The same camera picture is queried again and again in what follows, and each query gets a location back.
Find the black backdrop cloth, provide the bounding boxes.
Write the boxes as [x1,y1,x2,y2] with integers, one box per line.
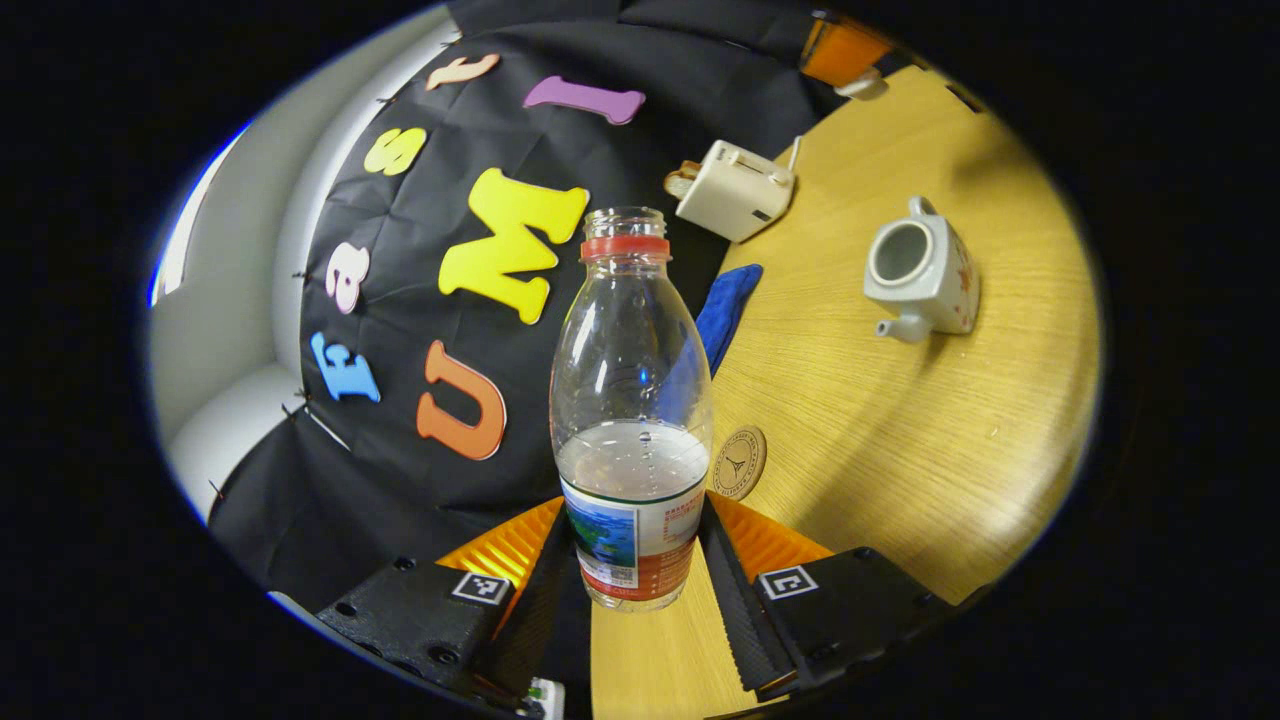
[207,0,861,611]

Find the clear plastic water bottle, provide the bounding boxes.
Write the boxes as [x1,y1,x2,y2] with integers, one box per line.
[549,206,715,613]

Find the white toaster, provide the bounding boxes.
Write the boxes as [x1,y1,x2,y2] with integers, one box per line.
[675,140,798,244]

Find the blue folded towel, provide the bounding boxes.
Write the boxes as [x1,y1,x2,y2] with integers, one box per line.
[694,263,764,378]

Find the round brown coaster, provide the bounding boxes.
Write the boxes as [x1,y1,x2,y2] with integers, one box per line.
[711,426,768,500]

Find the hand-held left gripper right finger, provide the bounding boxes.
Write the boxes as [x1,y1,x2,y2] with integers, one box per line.
[697,490,986,701]

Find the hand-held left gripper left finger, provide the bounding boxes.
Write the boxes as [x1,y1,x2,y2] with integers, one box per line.
[316,497,576,713]

